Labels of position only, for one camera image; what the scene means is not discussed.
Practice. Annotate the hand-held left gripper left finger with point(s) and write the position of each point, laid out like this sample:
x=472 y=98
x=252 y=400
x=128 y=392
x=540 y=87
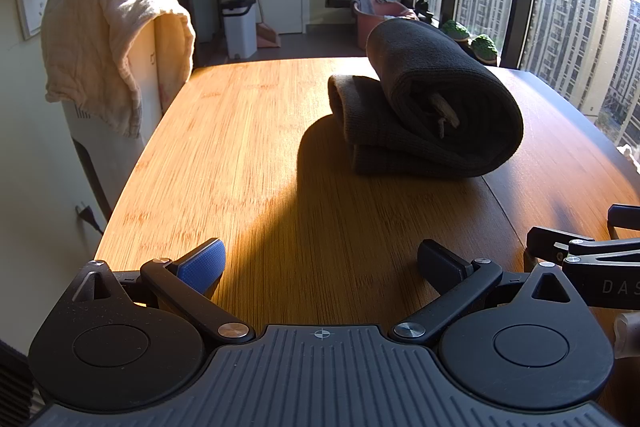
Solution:
x=205 y=263

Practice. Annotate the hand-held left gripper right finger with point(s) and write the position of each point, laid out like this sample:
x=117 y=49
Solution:
x=440 y=264

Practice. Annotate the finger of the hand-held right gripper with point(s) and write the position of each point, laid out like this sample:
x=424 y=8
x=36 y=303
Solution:
x=625 y=217
x=550 y=244

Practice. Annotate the dark grey garment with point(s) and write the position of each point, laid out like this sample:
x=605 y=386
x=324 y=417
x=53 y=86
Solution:
x=440 y=107

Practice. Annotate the black power plug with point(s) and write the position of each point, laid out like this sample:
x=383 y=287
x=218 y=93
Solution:
x=89 y=217

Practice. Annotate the white and black stick vacuum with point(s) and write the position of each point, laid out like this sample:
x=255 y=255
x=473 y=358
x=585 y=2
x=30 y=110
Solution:
x=100 y=157

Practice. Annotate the apartment buildings outside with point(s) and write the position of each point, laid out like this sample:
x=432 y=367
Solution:
x=580 y=32

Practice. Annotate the green potted plants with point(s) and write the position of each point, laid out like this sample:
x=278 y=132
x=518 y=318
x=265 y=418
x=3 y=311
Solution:
x=485 y=49

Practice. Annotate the dark ribbed object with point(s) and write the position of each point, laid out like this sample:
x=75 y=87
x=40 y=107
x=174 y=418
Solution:
x=15 y=382

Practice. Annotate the pink dustpan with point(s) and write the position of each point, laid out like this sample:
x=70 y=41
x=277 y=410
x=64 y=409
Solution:
x=269 y=36

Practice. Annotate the white bin with black lid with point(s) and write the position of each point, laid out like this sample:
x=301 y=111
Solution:
x=239 y=29

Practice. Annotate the pink plastic bucket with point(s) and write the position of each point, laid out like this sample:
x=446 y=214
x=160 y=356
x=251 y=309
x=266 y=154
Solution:
x=367 y=24

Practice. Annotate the cream cloth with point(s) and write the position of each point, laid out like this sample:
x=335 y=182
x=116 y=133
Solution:
x=95 y=27

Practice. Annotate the wall power socket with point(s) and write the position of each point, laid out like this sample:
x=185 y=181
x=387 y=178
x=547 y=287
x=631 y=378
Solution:
x=32 y=4

